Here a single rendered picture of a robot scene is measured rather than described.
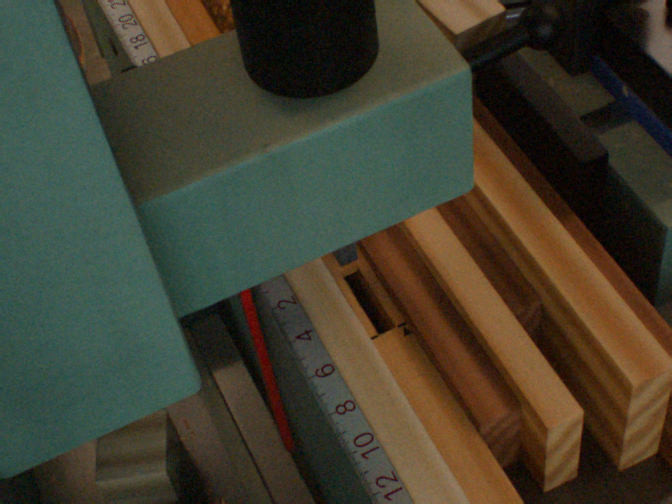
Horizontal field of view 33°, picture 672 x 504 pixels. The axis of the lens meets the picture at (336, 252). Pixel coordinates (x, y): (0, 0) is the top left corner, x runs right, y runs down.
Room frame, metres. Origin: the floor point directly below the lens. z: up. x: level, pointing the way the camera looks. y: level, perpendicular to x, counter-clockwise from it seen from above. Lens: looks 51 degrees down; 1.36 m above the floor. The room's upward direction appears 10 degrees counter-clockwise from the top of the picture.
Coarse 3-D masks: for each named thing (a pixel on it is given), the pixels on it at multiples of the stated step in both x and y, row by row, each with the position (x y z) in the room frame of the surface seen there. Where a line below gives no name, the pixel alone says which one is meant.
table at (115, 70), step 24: (120, 72) 0.54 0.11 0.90; (240, 312) 0.37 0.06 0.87; (288, 384) 0.30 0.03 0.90; (288, 408) 0.31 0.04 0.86; (312, 432) 0.27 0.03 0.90; (312, 456) 0.28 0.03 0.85; (600, 456) 0.23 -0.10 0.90; (336, 480) 0.24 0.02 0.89; (528, 480) 0.22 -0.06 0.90; (576, 480) 0.22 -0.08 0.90; (600, 480) 0.22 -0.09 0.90; (624, 480) 0.22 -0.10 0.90; (648, 480) 0.21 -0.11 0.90
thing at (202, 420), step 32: (224, 320) 0.41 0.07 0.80; (192, 352) 0.39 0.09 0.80; (256, 384) 0.36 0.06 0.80; (192, 416) 0.35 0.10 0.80; (224, 416) 0.34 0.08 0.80; (96, 448) 0.34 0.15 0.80; (192, 448) 0.33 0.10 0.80; (224, 448) 0.32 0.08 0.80; (64, 480) 0.32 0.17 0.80; (192, 480) 0.31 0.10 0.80; (224, 480) 0.30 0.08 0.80; (256, 480) 0.30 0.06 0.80
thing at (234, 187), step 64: (384, 0) 0.35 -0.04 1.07; (192, 64) 0.34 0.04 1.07; (384, 64) 0.32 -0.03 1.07; (448, 64) 0.31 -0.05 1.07; (128, 128) 0.31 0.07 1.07; (192, 128) 0.30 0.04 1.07; (256, 128) 0.30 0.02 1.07; (320, 128) 0.29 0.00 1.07; (384, 128) 0.30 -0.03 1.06; (448, 128) 0.30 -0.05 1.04; (192, 192) 0.27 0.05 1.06; (256, 192) 0.28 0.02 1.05; (320, 192) 0.29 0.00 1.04; (384, 192) 0.29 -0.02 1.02; (448, 192) 0.30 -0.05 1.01; (192, 256) 0.27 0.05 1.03; (256, 256) 0.28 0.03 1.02
